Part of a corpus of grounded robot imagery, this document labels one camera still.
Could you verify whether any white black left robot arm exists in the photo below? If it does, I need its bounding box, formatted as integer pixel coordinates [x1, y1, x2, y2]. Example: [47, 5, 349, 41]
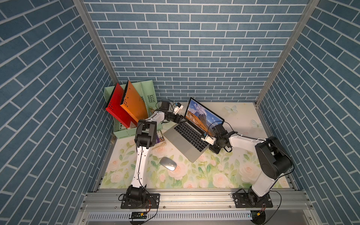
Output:
[123, 100, 186, 205]

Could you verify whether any silver wireless mouse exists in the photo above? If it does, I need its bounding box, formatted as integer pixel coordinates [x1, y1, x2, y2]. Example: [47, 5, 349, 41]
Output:
[160, 157, 177, 171]

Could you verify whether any small black controller board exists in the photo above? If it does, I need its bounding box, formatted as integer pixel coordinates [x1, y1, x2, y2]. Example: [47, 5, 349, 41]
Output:
[129, 211, 148, 220]

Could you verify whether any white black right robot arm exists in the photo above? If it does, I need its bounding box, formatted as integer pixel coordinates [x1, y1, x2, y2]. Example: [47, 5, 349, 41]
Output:
[203, 124, 293, 207]

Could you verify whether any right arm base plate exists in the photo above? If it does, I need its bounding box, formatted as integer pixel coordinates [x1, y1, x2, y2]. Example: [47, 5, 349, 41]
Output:
[232, 187, 273, 208]

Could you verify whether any floral desk mat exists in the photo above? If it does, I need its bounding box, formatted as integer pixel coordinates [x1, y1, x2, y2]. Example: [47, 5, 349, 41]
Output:
[101, 102, 267, 189]

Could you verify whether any red file folder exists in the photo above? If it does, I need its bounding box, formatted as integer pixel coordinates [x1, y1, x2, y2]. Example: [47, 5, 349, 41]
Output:
[105, 84, 137, 128]

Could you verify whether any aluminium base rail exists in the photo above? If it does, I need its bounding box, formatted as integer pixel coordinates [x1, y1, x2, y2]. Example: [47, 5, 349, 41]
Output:
[75, 188, 321, 225]

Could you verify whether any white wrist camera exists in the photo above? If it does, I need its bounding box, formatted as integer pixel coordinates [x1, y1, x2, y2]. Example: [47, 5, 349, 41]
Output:
[201, 135, 217, 145]
[173, 103, 183, 114]

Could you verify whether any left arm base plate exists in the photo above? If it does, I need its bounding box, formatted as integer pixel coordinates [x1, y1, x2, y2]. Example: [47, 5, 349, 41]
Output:
[121, 185, 160, 210]

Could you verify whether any orange file folder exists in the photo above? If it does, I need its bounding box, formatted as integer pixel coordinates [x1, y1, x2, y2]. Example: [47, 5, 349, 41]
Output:
[120, 81, 149, 124]

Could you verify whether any purple book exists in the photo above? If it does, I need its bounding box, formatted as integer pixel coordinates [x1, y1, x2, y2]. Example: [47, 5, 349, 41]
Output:
[156, 130, 166, 145]

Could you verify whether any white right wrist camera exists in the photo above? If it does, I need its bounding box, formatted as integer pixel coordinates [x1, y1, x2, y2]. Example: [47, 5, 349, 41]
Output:
[201, 135, 217, 145]

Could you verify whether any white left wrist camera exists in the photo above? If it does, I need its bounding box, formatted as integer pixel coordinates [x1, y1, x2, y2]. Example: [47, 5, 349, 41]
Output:
[173, 103, 183, 114]

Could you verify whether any silver laptop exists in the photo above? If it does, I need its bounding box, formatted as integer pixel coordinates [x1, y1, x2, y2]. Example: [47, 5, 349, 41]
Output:
[164, 98, 225, 163]

